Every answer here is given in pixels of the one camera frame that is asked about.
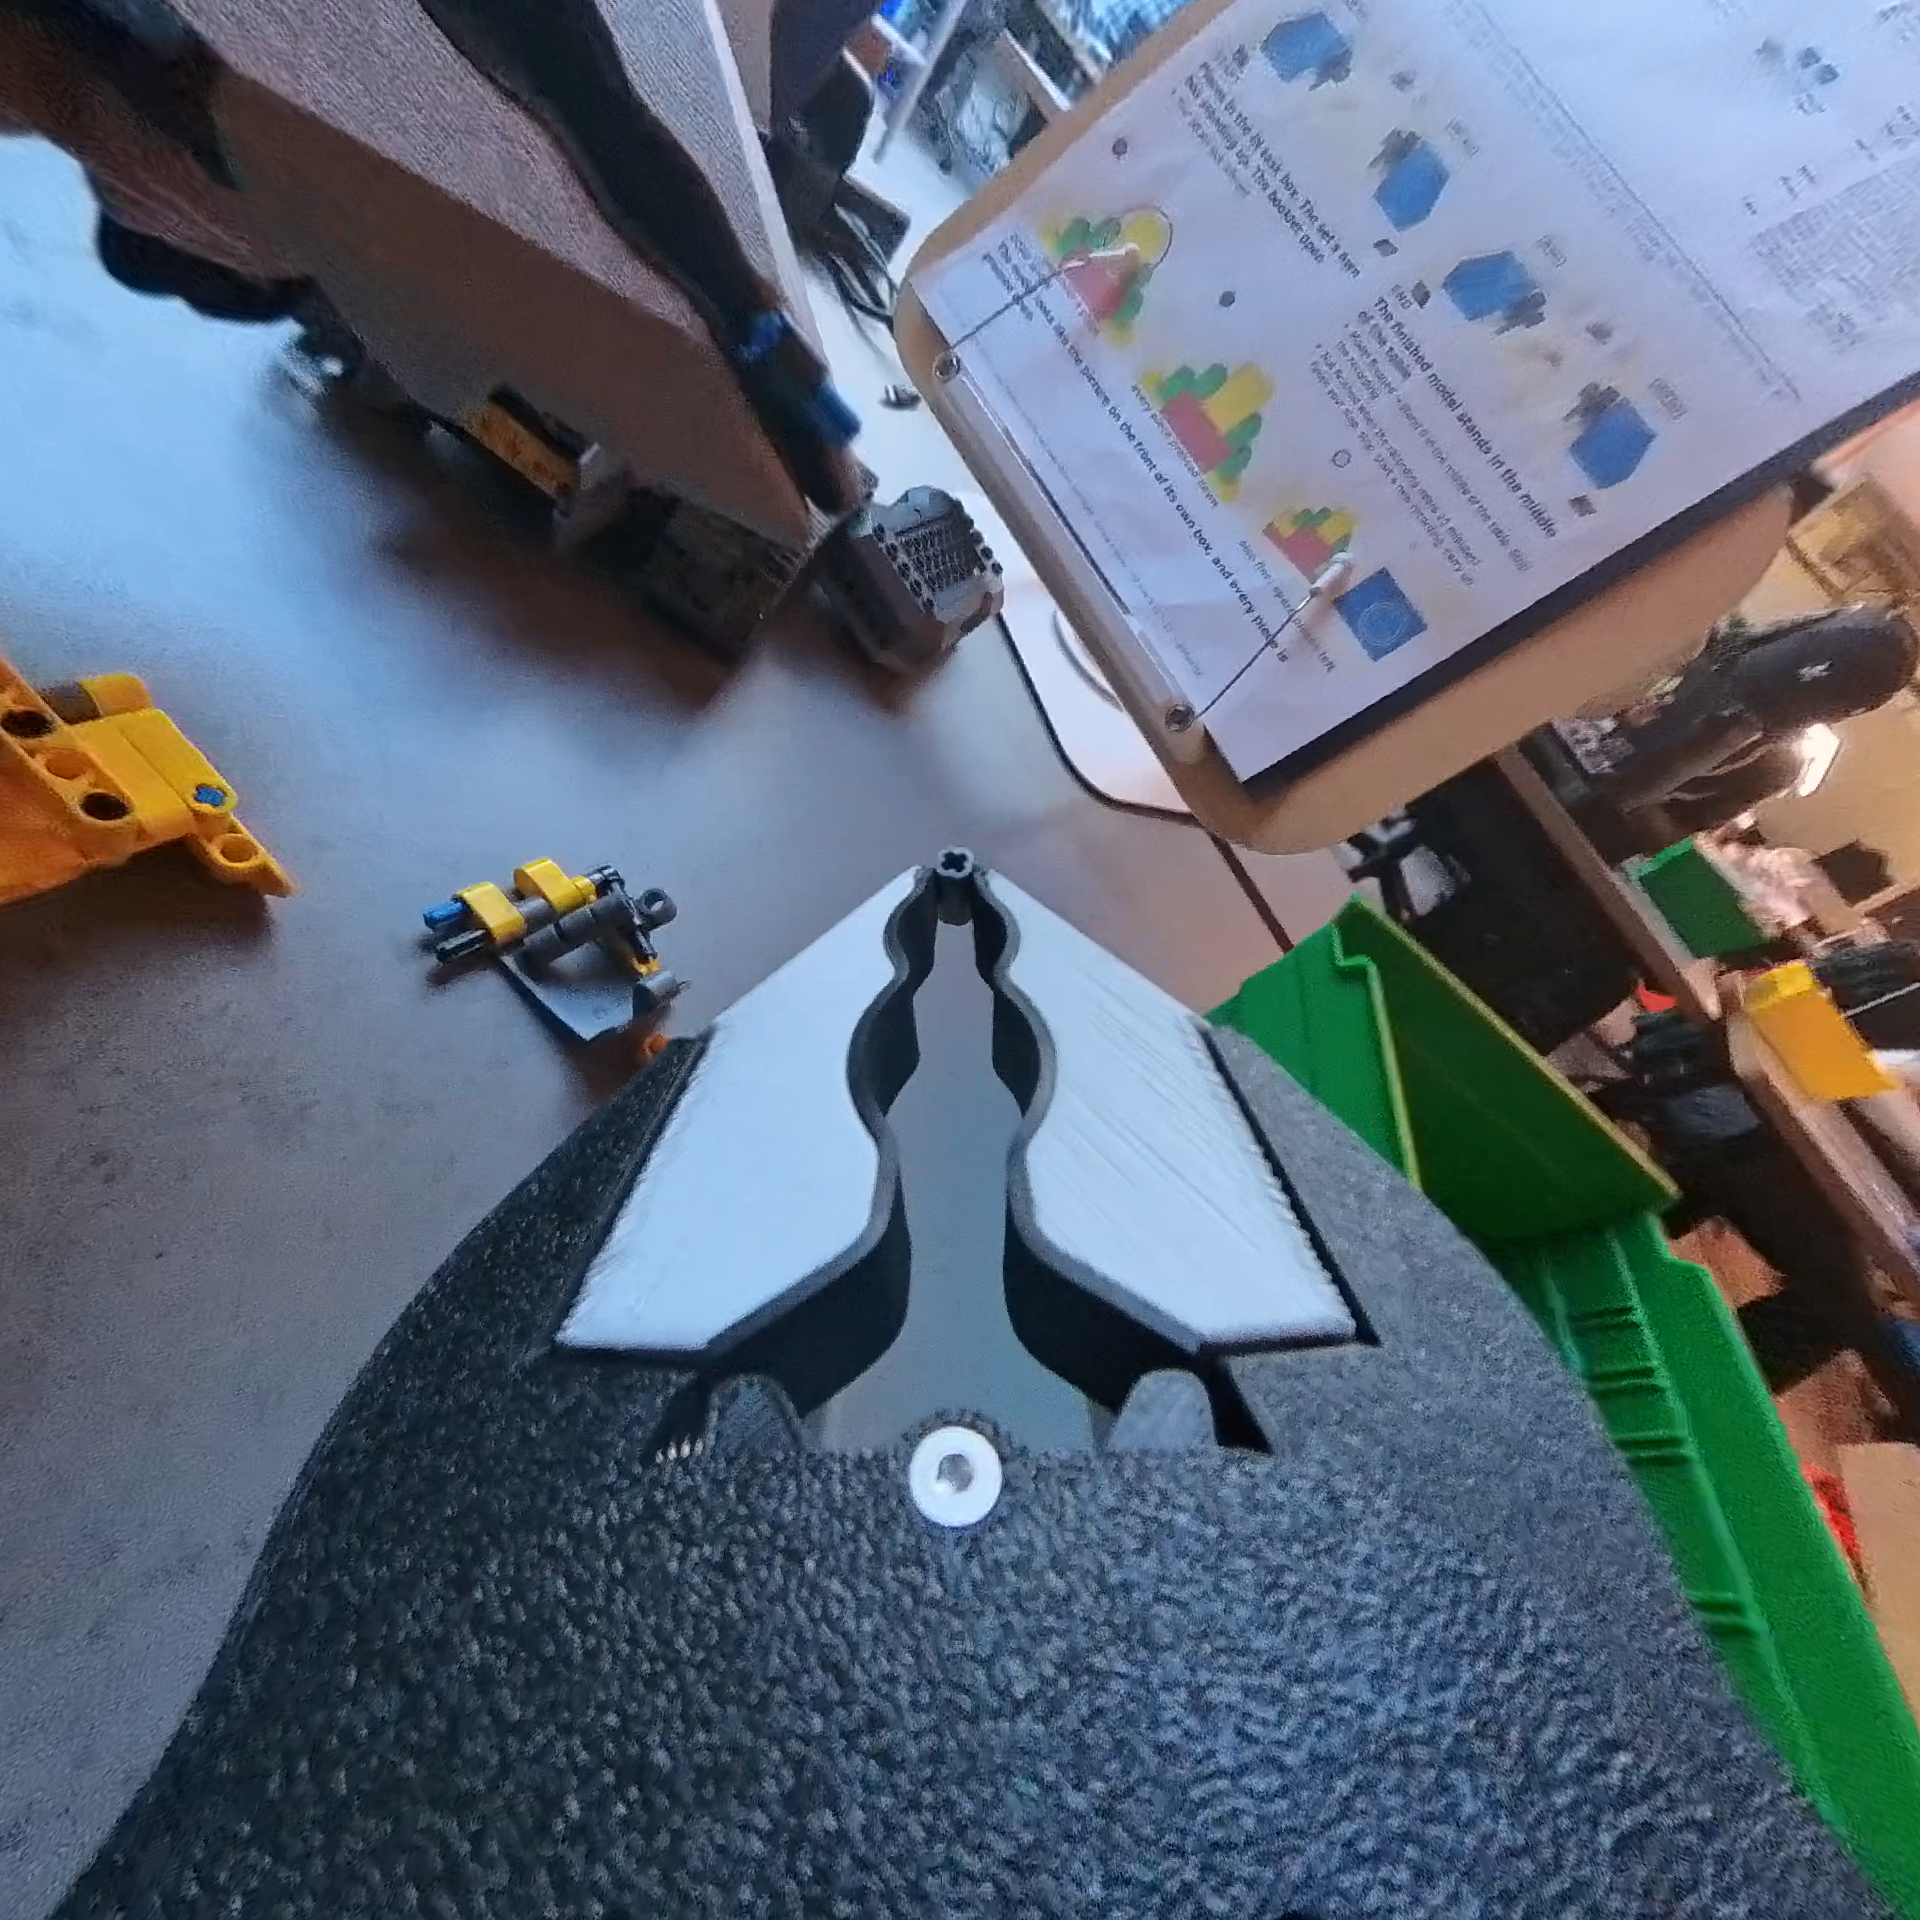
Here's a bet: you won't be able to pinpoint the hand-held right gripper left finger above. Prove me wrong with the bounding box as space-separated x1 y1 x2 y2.
553 866 920 1415

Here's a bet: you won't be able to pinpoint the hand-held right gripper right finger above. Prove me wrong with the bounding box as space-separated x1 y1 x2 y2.
980 869 1363 1415

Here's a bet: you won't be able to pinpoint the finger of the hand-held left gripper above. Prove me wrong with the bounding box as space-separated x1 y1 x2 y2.
591 0 829 361
167 0 866 546

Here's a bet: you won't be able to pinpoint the black blue pin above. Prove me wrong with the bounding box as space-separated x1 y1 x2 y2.
729 305 859 451

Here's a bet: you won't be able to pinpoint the small yellow black brick assembly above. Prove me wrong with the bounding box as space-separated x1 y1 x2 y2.
420 856 692 1060

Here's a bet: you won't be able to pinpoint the toy brick robot model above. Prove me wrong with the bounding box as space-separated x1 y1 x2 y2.
284 322 821 661

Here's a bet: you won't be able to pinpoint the green plastic bin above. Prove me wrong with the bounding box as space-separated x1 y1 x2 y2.
1207 894 1920 1920

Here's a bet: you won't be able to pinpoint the grey desk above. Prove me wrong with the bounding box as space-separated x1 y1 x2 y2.
0 135 1292 1920

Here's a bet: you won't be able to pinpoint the dark grey studded shell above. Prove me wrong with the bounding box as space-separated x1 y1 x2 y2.
818 483 1007 670

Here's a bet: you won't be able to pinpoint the small green bin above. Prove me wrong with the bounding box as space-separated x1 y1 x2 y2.
1634 836 1772 961

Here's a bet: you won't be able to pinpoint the yellow storage bin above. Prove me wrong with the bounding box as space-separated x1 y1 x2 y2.
1741 959 1900 1105

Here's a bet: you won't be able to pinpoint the yellow brick beam assembly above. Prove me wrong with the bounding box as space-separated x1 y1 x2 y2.
0 650 292 909

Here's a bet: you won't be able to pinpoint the wooden instruction sheet board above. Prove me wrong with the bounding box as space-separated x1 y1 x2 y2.
895 0 1920 856

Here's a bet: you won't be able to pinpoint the black cables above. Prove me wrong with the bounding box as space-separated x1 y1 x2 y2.
810 135 917 323

